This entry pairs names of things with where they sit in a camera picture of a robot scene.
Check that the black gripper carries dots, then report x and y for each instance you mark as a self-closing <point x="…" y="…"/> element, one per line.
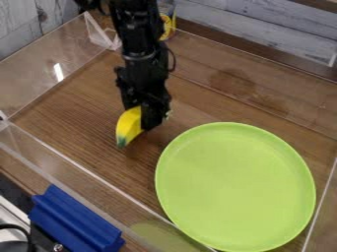
<point x="142" y="83"/>

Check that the yellow toy banana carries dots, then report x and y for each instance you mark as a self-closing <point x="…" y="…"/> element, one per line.
<point x="129" y="127"/>

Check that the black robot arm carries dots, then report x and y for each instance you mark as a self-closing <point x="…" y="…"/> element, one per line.
<point x="138" y="24"/>

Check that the green plate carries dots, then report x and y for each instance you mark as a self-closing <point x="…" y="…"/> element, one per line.
<point x="236" y="187"/>

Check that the yellow labelled can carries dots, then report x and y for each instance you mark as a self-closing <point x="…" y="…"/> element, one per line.
<point x="169" y="17"/>

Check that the blue plastic block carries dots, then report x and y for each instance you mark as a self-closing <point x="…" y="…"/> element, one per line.
<point x="72" y="224"/>

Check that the clear acrylic corner bracket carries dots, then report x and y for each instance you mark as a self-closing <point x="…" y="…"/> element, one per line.
<point x="103" y="37"/>

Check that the clear acrylic enclosure wall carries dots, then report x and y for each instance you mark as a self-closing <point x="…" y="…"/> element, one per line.
<point x="38" y="165"/>

